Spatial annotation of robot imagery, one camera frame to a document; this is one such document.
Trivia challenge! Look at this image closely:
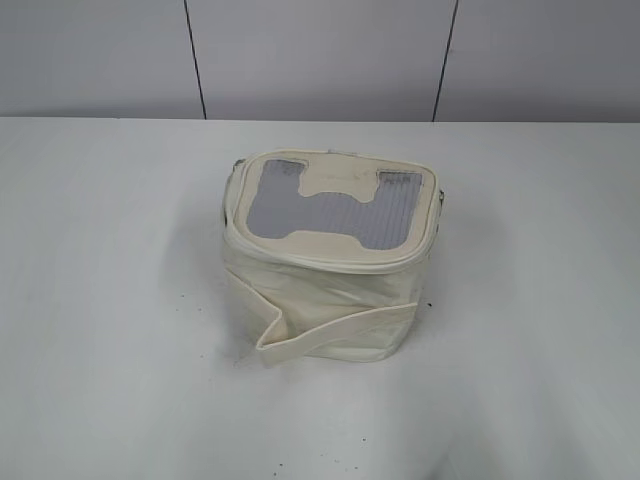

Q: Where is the cream insulated lunch bag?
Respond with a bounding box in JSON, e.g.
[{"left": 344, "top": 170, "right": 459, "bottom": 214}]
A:
[{"left": 222, "top": 150, "right": 441, "bottom": 365}]

